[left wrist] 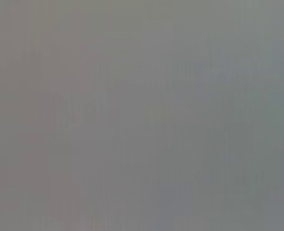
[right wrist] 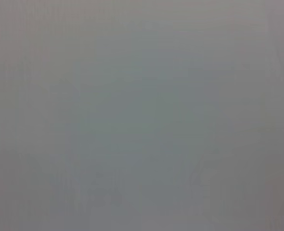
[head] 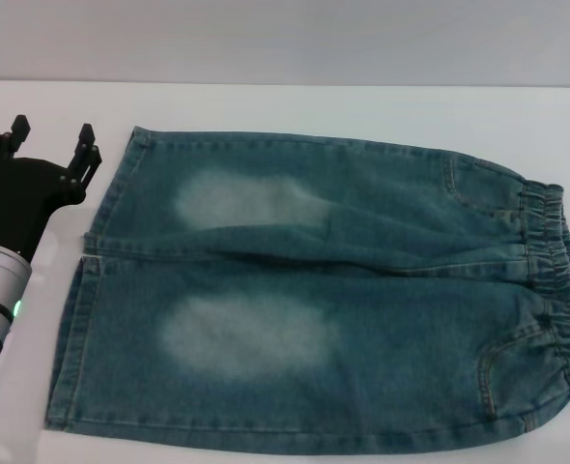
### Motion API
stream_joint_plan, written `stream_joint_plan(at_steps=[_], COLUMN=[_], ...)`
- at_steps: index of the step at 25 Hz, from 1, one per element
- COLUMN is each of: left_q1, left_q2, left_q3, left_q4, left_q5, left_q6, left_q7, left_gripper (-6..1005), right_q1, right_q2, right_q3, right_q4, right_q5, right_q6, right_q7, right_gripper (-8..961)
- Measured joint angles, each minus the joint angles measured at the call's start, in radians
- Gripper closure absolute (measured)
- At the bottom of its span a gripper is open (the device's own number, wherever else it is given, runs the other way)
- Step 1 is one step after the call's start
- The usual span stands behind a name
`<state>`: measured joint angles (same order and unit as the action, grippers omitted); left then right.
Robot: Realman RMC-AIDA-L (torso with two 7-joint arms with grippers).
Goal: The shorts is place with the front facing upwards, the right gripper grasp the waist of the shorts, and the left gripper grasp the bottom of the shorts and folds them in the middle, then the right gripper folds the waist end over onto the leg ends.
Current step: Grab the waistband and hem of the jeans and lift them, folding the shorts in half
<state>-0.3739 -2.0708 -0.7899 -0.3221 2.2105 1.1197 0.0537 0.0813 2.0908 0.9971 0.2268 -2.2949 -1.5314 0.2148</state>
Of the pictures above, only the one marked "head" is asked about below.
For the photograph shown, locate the blue denim shorts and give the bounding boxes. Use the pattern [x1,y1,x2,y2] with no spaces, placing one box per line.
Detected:
[45,125,570,453]

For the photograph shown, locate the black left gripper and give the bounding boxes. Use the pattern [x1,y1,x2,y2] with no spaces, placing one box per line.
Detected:
[0,114,103,265]

